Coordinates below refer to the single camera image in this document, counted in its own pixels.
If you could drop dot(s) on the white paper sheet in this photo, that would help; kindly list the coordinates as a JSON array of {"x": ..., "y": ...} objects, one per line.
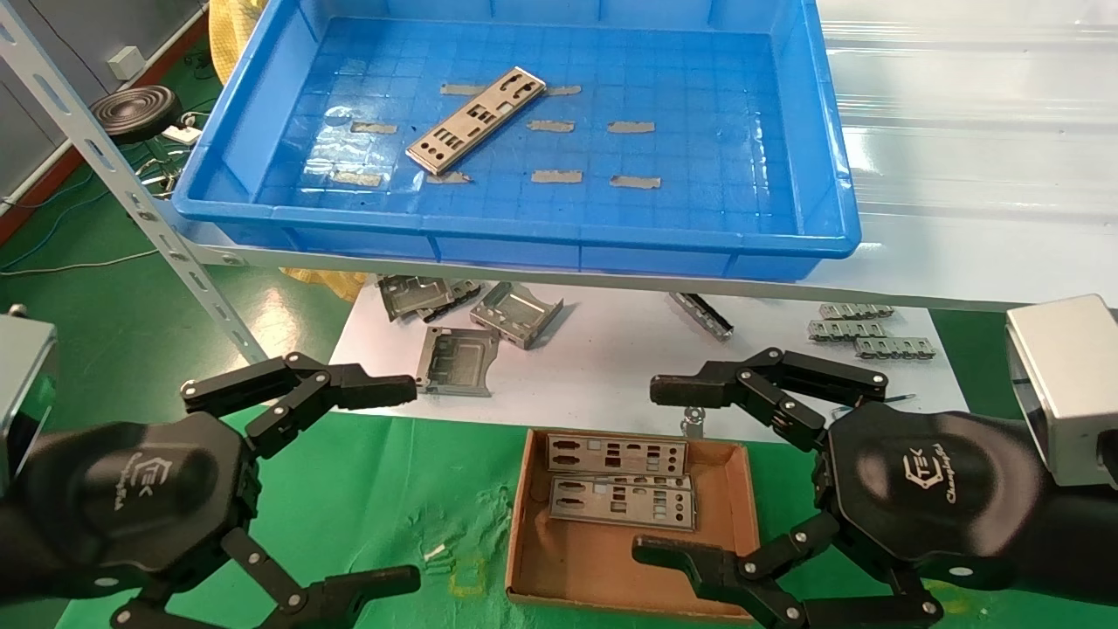
[{"x": 611, "y": 367}]

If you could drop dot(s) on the blue plastic tray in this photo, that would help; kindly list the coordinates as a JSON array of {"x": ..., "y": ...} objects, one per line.
[{"x": 699, "y": 227}]

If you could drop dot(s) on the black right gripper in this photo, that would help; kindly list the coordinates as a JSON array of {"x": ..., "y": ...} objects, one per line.
[{"x": 926, "y": 480}]

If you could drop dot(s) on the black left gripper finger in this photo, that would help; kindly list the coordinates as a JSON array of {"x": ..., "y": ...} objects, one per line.
[{"x": 367, "y": 389}]

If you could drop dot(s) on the white power strip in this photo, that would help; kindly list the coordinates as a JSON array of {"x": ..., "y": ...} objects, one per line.
[{"x": 182, "y": 134}]

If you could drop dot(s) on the black round stool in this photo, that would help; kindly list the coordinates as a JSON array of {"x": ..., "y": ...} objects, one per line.
[{"x": 135, "y": 112}]

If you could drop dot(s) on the white wall box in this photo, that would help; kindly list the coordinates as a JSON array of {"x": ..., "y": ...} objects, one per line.
[{"x": 127, "y": 61}]

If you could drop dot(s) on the narrow metal strip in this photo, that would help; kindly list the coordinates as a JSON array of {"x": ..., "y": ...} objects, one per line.
[{"x": 701, "y": 315}]

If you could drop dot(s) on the flat grey metal frame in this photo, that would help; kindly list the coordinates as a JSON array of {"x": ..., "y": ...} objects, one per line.
[{"x": 454, "y": 362}]

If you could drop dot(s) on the metal IO shield plate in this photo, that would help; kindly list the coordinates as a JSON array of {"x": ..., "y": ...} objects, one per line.
[
  {"x": 594, "y": 463},
  {"x": 672, "y": 482},
  {"x": 476, "y": 120},
  {"x": 624, "y": 508}
]

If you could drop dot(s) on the grey metal shelf beam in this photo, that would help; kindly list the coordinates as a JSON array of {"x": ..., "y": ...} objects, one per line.
[{"x": 611, "y": 278}]

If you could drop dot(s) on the shallow cardboard box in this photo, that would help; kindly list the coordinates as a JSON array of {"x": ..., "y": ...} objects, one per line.
[{"x": 603, "y": 568}]

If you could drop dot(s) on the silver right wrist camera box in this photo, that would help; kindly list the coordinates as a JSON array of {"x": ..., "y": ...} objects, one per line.
[{"x": 1066, "y": 384}]

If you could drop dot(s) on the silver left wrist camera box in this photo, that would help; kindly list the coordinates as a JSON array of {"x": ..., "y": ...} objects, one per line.
[{"x": 22, "y": 384}]

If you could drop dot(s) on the folded metal bracket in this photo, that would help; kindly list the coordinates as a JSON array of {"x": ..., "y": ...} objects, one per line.
[{"x": 515, "y": 313}]

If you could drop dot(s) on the grey metal cover plate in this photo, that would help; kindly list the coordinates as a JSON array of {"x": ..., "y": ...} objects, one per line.
[
  {"x": 410, "y": 295},
  {"x": 463, "y": 293}
]

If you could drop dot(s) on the grey tape strip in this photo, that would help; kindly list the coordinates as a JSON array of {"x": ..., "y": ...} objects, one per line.
[
  {"x": 456, "y": 89},
  {"x": 452, "y": 178},
  {"x": 565, "y": 90}
]

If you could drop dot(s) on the small metal connector strip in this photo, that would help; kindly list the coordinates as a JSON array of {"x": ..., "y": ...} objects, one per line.
[
  {"x": 843, "y": 330},
  {"x": 856, "y": 310},
  {"x": 895, "y": 348}
]

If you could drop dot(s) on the small silver binder clip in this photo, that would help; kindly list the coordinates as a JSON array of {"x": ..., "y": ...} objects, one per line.
[{"x": 693, "y": 421}]

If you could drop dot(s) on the slotted grey metal post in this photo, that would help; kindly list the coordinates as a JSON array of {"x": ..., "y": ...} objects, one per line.
[{"x": 105, "y": 157}]

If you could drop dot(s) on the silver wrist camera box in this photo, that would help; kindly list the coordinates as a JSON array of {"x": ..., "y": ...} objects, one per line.
[
  {"x": 1066, "y": 384},
  {"x": 22, "y": 384}
]

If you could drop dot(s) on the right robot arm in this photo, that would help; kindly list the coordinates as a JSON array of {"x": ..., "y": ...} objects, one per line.
[{"x": 1083, "y": 542}]

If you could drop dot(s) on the green cloth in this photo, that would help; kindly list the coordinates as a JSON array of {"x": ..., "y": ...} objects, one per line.
[{"x": 384, "y": 498}]

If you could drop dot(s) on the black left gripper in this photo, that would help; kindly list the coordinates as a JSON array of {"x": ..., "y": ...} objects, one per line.
[{"x": 131, "y": 498}]

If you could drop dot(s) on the small white tape piece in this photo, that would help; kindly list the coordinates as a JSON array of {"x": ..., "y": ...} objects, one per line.
[{"x": 434, "y": 552}]

